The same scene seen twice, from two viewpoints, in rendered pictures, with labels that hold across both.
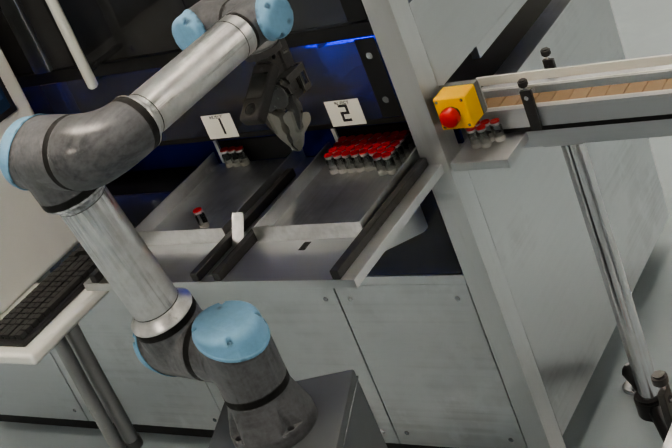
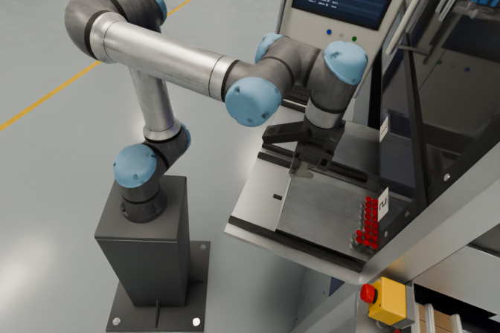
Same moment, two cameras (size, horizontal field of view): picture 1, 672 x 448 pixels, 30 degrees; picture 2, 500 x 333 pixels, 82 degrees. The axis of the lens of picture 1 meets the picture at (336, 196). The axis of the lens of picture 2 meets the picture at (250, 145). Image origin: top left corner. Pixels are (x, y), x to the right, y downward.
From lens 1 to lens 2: 1.88 m
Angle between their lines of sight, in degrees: 53
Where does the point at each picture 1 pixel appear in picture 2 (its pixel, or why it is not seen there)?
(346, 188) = (339, 215)
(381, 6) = (437, 217)
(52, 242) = not seen: hidden behind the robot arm
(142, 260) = (143, 102)
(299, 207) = (324, 189)
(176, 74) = (137, 43)
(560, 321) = not seen: outside the picture
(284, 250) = (277, 186)
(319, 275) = (239, 209)
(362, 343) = not seen: hidden behind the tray
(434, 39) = (454, 274)
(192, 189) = (360, 131)
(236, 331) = (118, 167)
